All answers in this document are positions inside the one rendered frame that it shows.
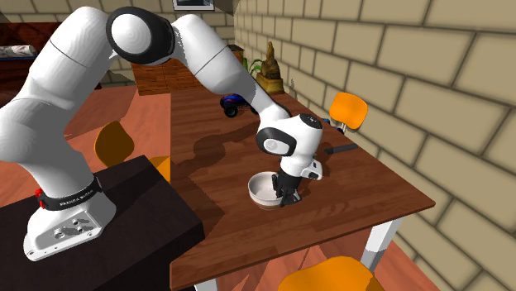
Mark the brown wooden table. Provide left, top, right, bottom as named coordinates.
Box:
left=169, top=86, right=437, bottom=291

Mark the dark red wooden furniture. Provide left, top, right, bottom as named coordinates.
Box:
left=0, top=21, right=62, bottom=97

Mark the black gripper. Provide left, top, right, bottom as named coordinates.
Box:
left=272, top=169, right=304, bottom=208

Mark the white bowl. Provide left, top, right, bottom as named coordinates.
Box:
left=247, top=170, right=302, bottom=211

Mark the framed wall picture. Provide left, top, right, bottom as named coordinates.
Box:
left=172, top=0, right=216, bottom=12

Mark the green plant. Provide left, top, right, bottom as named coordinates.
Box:
left=241, top=56, right=264, bottom=79

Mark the dark robot stand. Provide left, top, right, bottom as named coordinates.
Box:
left=0, top=155, right=206, bottom=291

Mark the brown figure on yellow base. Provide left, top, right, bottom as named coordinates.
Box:
left=255, top=41, right=285, bottom=97

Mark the blue toy vehicle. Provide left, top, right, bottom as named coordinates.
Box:
left=219, top=93, right=259, bottom=119

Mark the black knife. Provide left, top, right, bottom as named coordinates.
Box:
left=323, top=142, right=360, bottom=155

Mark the orange chair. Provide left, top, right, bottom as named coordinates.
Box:
left=93, top=120, right=172, bottom=184
left=277, top=255, right=386, bottom=291
left=328, top=91, right=369, bottom=135

